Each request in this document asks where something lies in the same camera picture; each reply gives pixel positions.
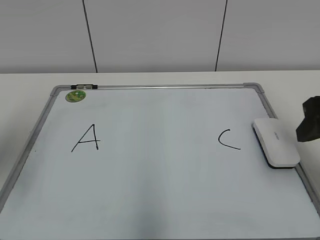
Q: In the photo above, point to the aluminium framed whiteboard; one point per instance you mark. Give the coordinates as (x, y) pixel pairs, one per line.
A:
(143, 162)

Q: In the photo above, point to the green round magnet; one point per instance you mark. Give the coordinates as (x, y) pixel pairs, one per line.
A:
(75, 96)

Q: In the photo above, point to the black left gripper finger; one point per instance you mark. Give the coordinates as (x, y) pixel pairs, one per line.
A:
(309, 129)

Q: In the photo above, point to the white rectangular whiteboard eraser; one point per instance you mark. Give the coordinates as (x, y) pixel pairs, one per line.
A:
(278, 147)

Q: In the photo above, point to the black silver marker clip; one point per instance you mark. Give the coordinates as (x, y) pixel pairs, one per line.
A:
(84, 87)

